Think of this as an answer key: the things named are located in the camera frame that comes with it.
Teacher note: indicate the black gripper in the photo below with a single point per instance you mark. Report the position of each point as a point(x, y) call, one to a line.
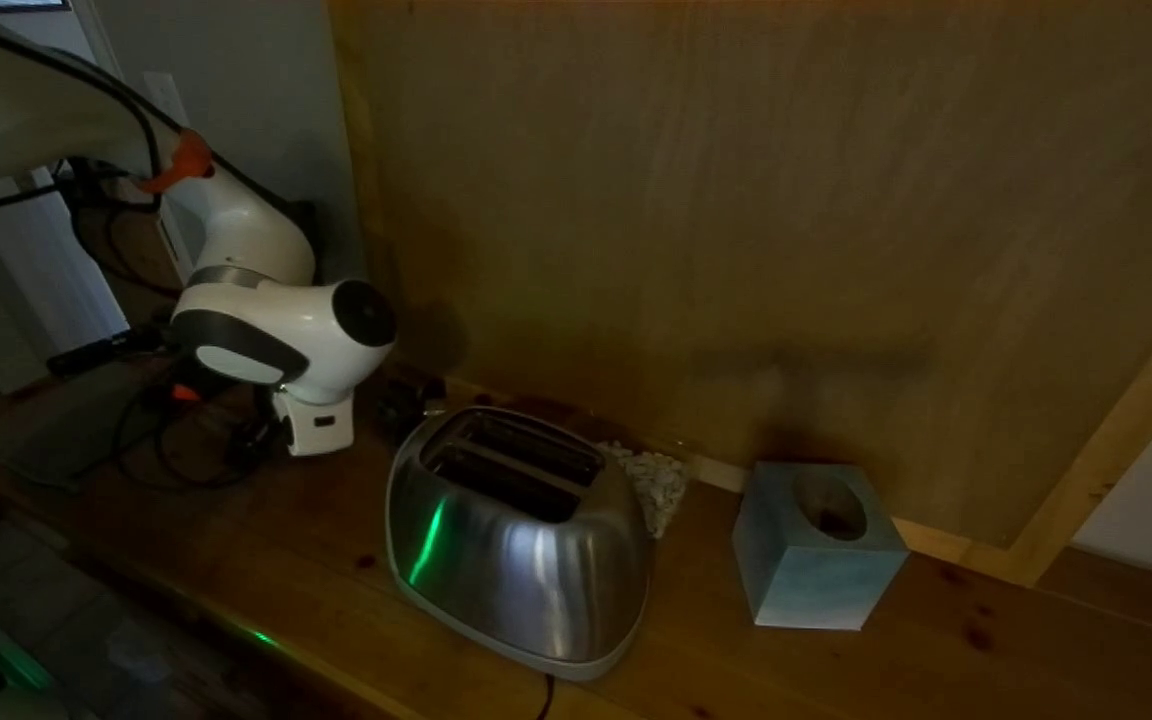
point(242, 425)

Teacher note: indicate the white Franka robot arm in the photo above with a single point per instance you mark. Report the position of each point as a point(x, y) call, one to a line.
point(268, 320)

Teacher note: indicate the dark flat mat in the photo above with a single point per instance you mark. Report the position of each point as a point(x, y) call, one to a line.
point(56, 425)

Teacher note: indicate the silver two-slot toaster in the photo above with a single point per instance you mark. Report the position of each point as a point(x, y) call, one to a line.
point(520, 544)

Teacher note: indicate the crinkled clear plastic bag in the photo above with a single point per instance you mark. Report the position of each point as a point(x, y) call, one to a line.
point(658, 487)

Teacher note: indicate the large wooden board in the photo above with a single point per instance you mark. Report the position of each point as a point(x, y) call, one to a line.
point(791, 212)

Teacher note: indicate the light blue tissue box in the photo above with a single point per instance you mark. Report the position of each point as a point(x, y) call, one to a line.
point(816, 553)

